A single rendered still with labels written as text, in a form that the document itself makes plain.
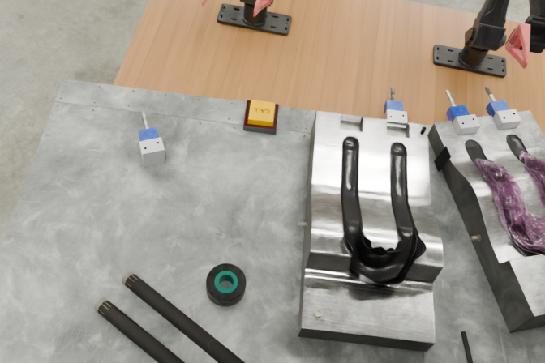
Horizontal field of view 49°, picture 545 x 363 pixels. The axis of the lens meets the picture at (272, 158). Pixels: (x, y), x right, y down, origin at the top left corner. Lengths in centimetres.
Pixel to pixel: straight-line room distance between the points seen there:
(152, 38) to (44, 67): 113
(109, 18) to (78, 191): 157
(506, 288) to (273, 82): 73
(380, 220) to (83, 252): 62
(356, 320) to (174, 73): 77
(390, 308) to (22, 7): 225
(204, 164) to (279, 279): 32
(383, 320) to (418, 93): 65
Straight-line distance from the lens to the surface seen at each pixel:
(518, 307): 131
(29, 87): 264
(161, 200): 134
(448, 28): 180
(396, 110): 148
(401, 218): 126
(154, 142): 136
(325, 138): 134
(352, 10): 176
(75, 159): 142
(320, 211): 121
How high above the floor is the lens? 198
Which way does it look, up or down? 57 degrees down
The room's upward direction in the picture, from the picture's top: 9 degrees clockwise
